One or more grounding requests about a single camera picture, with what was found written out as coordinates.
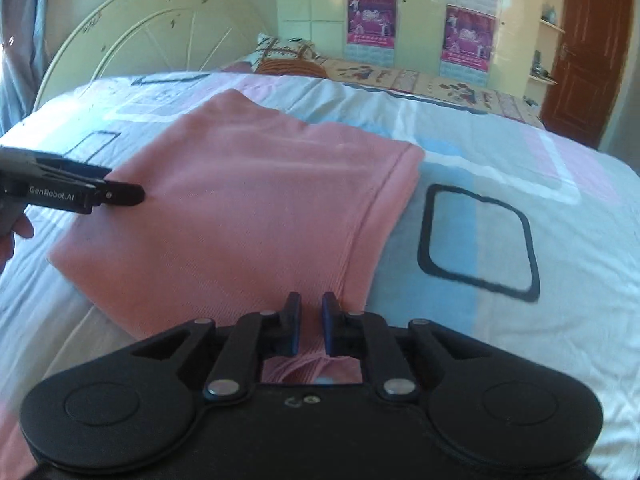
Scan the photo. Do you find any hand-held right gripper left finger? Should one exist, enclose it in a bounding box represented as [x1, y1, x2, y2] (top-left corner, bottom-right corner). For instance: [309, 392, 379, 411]
[131, 291, 303, 406]

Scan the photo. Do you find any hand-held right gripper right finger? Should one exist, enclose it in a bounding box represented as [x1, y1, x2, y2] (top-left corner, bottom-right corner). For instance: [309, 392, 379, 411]
[321, 291, 501, 404]

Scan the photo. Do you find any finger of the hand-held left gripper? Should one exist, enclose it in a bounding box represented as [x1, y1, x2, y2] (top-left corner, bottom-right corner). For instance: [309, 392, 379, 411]
[36, 156, 146, 208]

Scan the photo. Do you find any pink knit shirt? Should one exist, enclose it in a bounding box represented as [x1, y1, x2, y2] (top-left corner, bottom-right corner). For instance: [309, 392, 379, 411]
[46, 88, 427, 387]

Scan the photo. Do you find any person's left hand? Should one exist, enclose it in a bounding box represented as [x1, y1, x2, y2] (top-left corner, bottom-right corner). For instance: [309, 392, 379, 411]
[0, 215, 36, 275]

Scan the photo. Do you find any blue grey curtain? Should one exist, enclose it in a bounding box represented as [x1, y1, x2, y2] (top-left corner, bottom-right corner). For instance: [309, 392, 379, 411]
[0, 0, 55, 137]

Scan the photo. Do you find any cream metal headboard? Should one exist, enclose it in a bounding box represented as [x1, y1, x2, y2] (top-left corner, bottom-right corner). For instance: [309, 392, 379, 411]
[31, 0, 272, 112]

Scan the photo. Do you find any orange striped pillow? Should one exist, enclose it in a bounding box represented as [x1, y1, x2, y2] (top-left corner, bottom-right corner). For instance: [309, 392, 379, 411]
[256, 57, 328, 79]

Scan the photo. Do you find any checkered patterned pillow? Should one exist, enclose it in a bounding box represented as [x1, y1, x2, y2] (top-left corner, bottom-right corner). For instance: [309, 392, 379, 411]
[251, 33, 327, 73]

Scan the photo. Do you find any floral beige blanket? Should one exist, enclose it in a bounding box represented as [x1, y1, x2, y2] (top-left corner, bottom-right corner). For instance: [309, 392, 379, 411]
[319, 57, 547, 130]

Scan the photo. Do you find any cream wardrobe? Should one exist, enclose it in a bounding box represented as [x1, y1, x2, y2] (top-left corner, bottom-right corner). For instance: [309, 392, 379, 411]
[274, 0, 551, 98]

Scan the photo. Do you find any brown wooden door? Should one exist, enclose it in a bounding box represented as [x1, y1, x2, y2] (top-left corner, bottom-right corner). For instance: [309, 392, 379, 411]
[539, 0, 637, 152]

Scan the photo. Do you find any cream corner shelf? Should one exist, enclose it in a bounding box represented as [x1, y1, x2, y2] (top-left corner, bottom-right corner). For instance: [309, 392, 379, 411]
[526, 0, 572, 98]

